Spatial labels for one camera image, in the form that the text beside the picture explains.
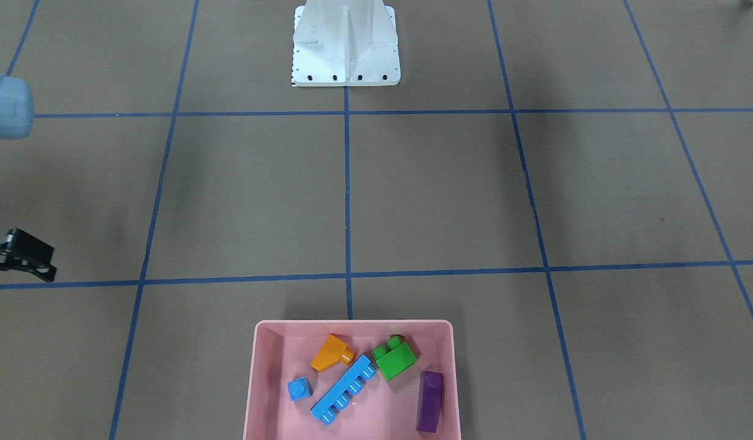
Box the orange sloped block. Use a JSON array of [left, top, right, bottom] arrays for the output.
[[310, 334, 355, 372]]

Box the green two-stud block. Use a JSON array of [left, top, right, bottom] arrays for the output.
[[371, 334, 417, 382]]

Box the long blue studded block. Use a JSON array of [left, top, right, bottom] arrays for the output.
[[309, 354, 377, 425]]

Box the small blue cube block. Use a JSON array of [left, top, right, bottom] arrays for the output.
[[287, 376, 313, 402]]

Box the purple sloped block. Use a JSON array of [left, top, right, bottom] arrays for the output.
[[416, 370, 444, 433]]

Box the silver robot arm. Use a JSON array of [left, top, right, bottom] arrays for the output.
[[0, 73, 35, 140]]

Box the pink plastic box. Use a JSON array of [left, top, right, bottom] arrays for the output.
[[243, 320, 462, 439]]

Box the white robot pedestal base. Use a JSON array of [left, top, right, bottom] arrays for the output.
[[291, 1, 402, 87]]

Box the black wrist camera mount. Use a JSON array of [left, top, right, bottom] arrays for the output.
[[0, 229, 56, 282]]

